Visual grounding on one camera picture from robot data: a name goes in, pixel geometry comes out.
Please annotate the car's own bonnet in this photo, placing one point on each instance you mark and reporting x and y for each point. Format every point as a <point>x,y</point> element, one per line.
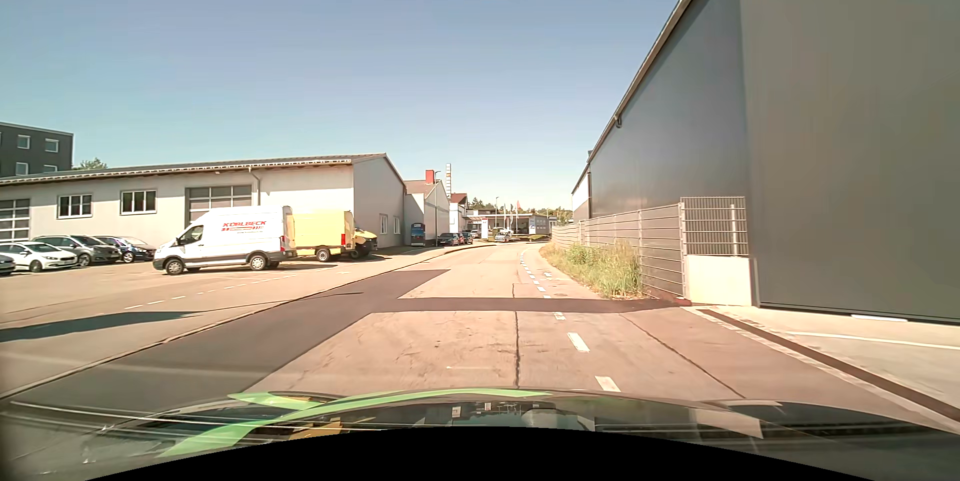
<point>465,413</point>

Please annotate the overgrown grass verge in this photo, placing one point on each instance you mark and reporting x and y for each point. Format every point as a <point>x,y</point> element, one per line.
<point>604,267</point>

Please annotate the grey car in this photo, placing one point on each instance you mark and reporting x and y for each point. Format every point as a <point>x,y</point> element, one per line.
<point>82,248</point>

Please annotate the grey metal mesh fence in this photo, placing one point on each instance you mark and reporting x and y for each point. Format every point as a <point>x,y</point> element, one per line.
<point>637,241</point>

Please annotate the white low warehouse building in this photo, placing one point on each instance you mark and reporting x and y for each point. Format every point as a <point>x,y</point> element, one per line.
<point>225,196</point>

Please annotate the white gabled building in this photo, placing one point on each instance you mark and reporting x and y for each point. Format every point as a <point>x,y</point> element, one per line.
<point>427,207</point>

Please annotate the grey asphalt road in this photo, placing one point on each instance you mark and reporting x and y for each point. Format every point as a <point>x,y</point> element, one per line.
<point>465,346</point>

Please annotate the yellow box lorry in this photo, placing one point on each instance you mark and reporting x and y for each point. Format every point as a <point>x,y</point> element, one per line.
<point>324,233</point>

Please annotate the dark grey office building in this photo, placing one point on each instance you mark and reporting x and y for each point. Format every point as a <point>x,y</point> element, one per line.
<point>34,149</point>

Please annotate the row of parked cars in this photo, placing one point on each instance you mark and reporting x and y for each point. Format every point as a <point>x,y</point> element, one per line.
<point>456,238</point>

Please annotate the white van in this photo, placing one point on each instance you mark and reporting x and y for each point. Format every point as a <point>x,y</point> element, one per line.
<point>225,239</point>

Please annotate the road markings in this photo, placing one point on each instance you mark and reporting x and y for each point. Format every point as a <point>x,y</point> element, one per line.
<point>577,341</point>

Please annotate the blue street cabinet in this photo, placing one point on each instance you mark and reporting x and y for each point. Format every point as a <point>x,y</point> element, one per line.
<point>417,234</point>

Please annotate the low white wall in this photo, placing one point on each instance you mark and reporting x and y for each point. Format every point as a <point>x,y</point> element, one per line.
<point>718,280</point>

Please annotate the white car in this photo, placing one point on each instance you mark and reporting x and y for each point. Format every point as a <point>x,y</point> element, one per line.
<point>37,256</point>

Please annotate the distant commercial building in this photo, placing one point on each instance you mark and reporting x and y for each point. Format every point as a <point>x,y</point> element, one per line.
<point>517,223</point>

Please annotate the dark blue car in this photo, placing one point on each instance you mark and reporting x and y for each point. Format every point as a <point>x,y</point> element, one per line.
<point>129,248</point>

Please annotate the large grey hall building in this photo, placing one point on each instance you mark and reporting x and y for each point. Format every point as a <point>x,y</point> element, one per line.
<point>825,166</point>

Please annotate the tree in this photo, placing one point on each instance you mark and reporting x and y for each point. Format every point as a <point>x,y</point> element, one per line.
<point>91,163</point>

